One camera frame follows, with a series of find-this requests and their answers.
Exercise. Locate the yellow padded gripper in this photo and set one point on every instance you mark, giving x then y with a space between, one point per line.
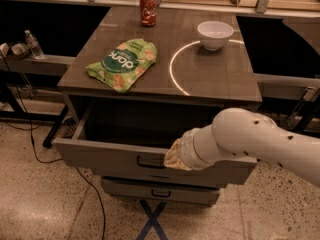
189 148

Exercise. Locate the grey top drawer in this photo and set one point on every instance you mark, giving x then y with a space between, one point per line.
113 133

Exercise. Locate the grey drawer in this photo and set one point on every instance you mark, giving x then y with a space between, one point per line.
113 133
159 191

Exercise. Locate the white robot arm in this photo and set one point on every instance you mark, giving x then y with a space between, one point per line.
236 133

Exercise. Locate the grey lower drawer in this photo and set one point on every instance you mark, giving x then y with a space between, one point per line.
159 191

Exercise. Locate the grey wooden drawer cabinet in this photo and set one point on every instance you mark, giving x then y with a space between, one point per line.
184 72

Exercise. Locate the blue tape cross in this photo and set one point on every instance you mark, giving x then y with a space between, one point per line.
152 221

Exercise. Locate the green chip bag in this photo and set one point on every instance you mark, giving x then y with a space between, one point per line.
122 67

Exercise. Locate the white bowl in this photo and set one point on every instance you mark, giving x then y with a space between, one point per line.
213 35

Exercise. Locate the red soda can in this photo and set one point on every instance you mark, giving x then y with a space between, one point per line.
148 12

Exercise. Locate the clear plastic water bottle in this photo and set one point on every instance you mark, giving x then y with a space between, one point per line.
34 45

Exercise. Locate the left grey bench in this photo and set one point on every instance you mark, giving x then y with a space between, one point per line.
51 65

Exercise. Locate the black top drawer handle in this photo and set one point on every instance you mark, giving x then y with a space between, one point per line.
150 162

